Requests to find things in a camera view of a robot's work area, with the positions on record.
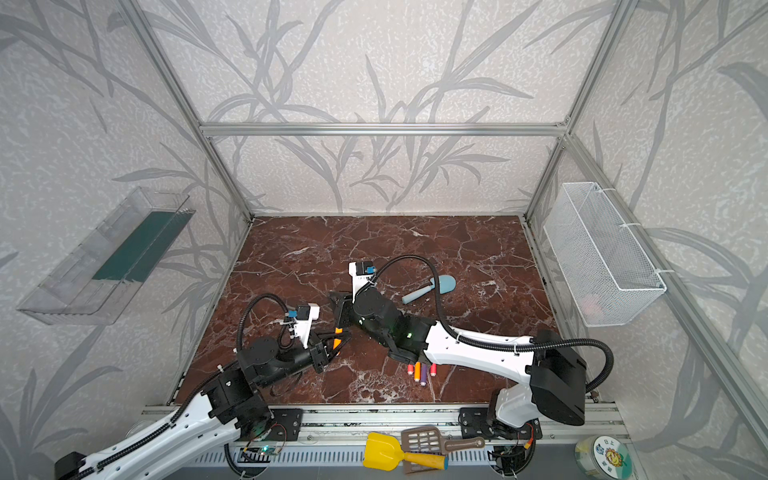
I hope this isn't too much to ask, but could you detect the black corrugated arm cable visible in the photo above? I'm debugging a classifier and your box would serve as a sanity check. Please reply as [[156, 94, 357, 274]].
[[53, 293, 292, 480], [370, 254, 615, 394]]

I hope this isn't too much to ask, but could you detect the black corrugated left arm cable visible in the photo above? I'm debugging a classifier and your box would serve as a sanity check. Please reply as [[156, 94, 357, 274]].
[[53, 293, 292, 480]]

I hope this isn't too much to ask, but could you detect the aluminium cage frame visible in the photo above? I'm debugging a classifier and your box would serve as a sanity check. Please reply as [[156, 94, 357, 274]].
[[117, 1, 767, 448]]

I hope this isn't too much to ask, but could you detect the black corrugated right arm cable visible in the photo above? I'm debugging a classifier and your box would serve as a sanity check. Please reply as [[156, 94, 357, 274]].
[[370, 254, 615, 394]]

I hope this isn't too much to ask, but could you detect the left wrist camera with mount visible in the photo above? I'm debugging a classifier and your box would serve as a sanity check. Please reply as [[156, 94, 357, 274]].
[[283, 303, 320, 349]]

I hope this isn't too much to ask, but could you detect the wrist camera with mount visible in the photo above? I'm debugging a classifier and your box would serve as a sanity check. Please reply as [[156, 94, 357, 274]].
[[348, 260, 376, 299], [283, 303, 320, 349]]

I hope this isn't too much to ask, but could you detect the light blue toy shovel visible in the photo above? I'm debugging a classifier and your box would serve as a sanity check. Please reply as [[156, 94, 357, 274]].
[[401, 275, 457, 304]]

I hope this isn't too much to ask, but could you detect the yellow toy shovel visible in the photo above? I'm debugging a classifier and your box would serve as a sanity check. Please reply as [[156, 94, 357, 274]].
[[362, 432, 448, 471]]

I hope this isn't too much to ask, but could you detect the white wire mesh basket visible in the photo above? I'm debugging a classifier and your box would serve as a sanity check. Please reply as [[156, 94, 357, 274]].
[[543, 182, 667, 327]]

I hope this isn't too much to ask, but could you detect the brown toy spatula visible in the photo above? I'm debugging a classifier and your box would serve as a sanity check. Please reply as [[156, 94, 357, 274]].
[[400, 426, 485, 456]]

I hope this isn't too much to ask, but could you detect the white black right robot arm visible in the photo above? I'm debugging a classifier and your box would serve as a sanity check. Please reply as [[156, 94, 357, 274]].
[[329, 286, 588, 430]]

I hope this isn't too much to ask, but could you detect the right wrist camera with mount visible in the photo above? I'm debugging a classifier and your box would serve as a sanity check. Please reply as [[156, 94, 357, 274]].
[[348, 260, 376, 299]]

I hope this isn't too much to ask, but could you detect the clear plastic wall tray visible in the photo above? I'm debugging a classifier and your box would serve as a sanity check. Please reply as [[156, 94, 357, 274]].
[[17, 187, 196, 326]]

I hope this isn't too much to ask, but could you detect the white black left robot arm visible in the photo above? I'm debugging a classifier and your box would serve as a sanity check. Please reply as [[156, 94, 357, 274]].
[[54, 333, 346, 479]]

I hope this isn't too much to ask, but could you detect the green circuit board with wires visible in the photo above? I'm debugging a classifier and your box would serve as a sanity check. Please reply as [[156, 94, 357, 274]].
[[237, 444, 284, 464]]

